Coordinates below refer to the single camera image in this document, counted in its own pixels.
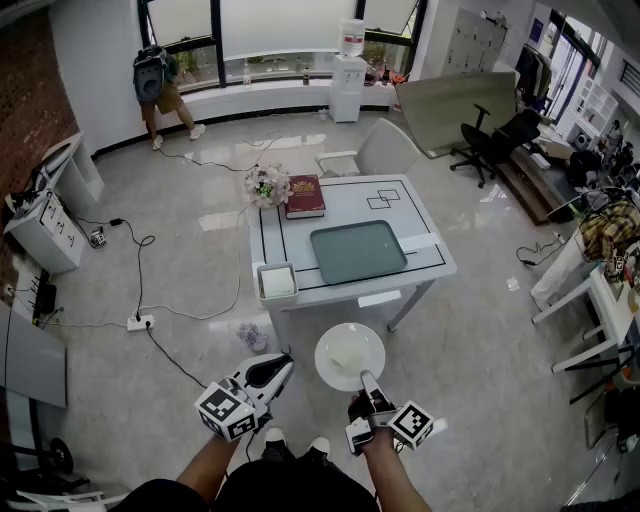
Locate white water dispenser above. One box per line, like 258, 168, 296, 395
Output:
327, 53, 368, 124

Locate white floor cable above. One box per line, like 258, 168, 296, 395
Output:
148, 203, 252, 322

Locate white side desk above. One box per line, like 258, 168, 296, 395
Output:
39, 132, 106, 204

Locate black window frame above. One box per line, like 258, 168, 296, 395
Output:
136, 0, 430, 97

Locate person's right forearm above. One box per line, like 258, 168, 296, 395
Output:
360, 438, 432, 512

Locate person's black clothing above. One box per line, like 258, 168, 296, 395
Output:
108, 449, 382, 512

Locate clear water jug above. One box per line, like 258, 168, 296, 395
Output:
337, 16, 367, 57

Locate white drawer cabinet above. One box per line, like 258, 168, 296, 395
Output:
3, 191, 87, 275

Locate dark green tray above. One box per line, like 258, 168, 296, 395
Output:
309, 219, 409, 287

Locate white power strip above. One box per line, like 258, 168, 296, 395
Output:
125, 312, 157, 333

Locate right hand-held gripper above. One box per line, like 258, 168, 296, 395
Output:
344, 369, 449, 456

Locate white shelf unit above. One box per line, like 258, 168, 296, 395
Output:
553, 74, 621, 147

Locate black power strip cable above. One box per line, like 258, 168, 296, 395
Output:
146, 325, 210, 392

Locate white paper label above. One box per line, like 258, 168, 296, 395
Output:
397, 232, 442, 252

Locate grey leaning board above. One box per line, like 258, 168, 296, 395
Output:
394, 69, 522, 161

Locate white napkin box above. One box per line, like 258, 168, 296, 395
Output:
255, 261, 300, 302

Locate person's left forearm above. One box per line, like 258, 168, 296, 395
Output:
176, 433, 242, 504

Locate black router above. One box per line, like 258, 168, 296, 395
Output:
28, 271, 59, 317

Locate dark red book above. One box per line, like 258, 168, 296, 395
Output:
284, 174, 327, 221

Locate grey flat panel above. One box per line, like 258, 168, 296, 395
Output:
0, 299, 68, 409

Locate white folding table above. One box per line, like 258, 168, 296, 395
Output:
529, 234, 640, 375

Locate white round plate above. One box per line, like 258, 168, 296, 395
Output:
314, 322, 387, 393

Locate white chair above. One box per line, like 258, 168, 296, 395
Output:
315, 117, 422, 180

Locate black office chair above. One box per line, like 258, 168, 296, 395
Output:
449, 103, 545, 190

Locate black charger cable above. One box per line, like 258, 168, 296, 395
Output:
515, 233, 567, 267

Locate black floor cable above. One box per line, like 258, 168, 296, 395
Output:
68, 215, 157, 321

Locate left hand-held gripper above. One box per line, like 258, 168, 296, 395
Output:
194, 352, 296, 444

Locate white lockers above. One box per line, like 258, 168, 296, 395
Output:
441, 6, 509, 76

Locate clothes rack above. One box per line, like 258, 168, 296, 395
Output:
514, 43, 554, 112

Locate pink flowers in white pot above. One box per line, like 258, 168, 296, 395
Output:
243, 161, 294, 210

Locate wooden platform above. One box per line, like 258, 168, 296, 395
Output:
496, 144, 577, 226

